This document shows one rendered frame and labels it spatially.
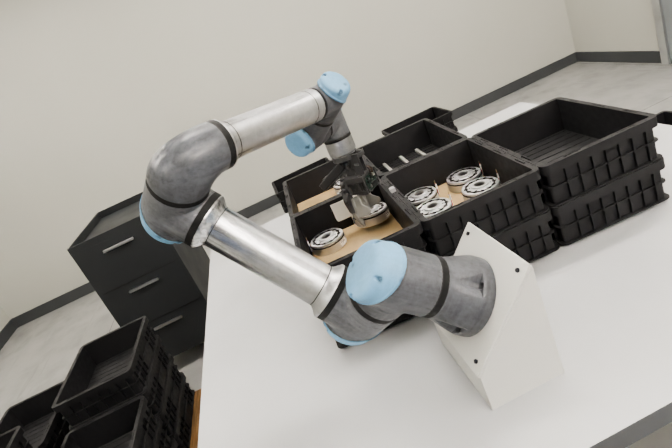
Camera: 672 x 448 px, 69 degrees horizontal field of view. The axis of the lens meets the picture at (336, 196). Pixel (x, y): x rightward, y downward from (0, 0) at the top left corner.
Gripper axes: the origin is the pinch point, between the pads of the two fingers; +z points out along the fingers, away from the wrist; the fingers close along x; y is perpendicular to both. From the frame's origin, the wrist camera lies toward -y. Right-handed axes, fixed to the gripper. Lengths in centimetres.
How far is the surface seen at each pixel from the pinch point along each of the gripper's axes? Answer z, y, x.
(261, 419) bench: 18, -6, -55
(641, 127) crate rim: -4, 67, 22
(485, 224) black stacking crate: 2.7, 35.9, -4.5
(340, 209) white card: -1.5, -10.3, 3.9
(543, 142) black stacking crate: 5, 39, 45
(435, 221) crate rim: -4.0, 28.4, -12.8
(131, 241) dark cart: 7, -154, 14
